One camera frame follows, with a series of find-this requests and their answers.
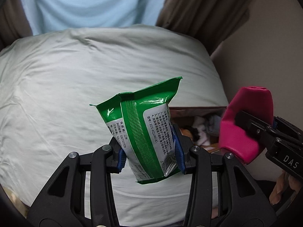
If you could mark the brown right curtain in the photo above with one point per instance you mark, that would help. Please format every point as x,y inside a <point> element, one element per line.
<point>209,21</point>

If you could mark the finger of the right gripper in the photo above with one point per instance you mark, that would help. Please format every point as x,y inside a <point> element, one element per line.
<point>277,122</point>
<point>255,128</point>

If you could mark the person's right hand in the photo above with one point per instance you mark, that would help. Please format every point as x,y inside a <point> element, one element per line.
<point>283,181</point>

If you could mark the patterned cardboard box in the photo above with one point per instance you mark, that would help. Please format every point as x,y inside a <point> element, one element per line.
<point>184,118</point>

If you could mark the light blue hanging sheet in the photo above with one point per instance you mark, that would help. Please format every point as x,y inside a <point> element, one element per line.
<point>55,15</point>

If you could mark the brown curtain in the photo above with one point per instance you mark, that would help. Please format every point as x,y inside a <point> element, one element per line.
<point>14,23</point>
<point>209,21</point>

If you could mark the brown left curtain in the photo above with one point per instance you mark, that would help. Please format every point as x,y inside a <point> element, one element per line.
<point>14,23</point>

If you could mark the grey fuzzy sock ball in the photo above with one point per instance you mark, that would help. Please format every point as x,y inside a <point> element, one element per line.
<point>213,125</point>

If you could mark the pink zip pouch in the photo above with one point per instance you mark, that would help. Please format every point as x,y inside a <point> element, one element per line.
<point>236,129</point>

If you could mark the pale green bed sheet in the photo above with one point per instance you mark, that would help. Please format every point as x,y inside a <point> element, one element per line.
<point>52,83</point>

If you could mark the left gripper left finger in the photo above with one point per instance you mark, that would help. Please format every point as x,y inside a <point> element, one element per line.
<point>79,193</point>

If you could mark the green wet wipes pack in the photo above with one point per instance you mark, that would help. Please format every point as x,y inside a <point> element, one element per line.
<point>141,123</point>

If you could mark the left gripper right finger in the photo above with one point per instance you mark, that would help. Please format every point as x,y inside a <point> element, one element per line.
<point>222,192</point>

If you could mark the grey microfibre cloth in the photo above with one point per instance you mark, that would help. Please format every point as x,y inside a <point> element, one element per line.
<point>199,133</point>

